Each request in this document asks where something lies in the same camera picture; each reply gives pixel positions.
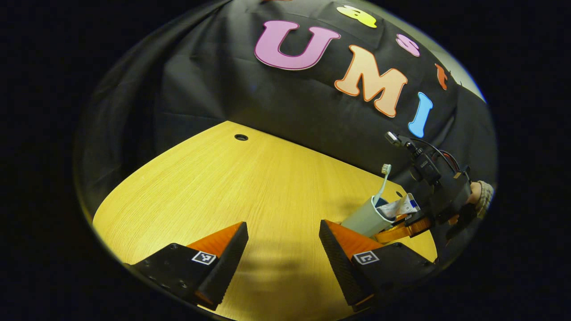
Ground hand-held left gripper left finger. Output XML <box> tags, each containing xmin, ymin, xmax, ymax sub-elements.
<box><xmin>124</xmin><ymin>222</ymin><xmax>249</xmax><ymax>312</ymax></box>

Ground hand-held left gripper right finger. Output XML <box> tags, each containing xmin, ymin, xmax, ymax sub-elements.
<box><xmin>319</xmin><ymin>219</ymin><xmax>440</xmax><ymax>313</ymax></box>

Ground white toothpaste tube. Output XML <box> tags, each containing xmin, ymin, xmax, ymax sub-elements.
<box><xmin>378</xmin><ymin>193</ymin><xmax>420</xmax><ymax>219</ymax></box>

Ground pale green cup wooden handle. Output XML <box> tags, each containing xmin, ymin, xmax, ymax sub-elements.
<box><xmin>341</xmin><ymin>195</ymin><xmax>395</xmax><ymax>238</ymax></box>

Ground light blue toothbrush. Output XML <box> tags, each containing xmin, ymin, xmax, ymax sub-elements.
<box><xmin>372</xmin><ymin>164</ymin><xmax>392</xmax><ymax>206</ymax></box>

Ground wooden desktop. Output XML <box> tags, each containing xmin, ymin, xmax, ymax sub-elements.
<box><xmin>92</xmin><ymin>120</ymin><xmax>438</xmax><ymax>321</ymax></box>

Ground black backdrop cloth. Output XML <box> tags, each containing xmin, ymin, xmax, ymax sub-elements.
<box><xmin>76</xmin><ymin>0</ymin><xmax>498</xmax><ymax>235</ymax></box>

